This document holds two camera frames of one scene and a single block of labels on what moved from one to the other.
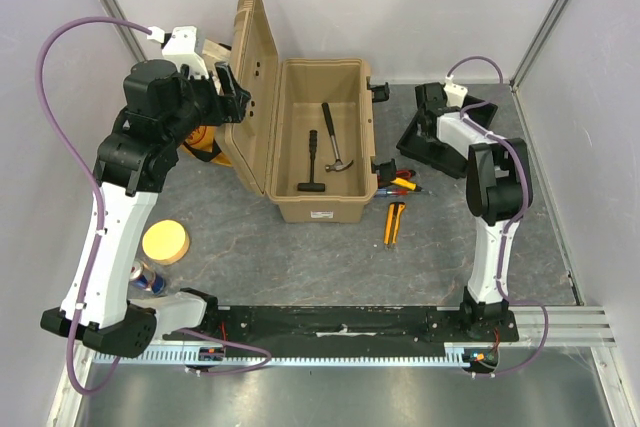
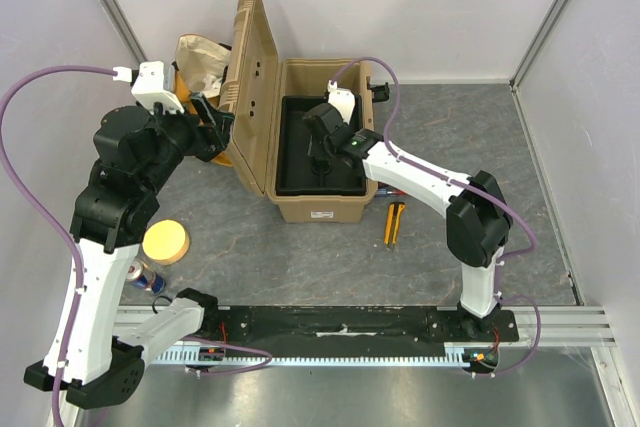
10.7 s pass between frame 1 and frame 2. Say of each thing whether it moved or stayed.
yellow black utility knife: stayed
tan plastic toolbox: stayed
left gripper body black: moved
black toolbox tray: moved
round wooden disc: stayed
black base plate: stayed
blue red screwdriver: stayed
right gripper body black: moved
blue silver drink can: stayed
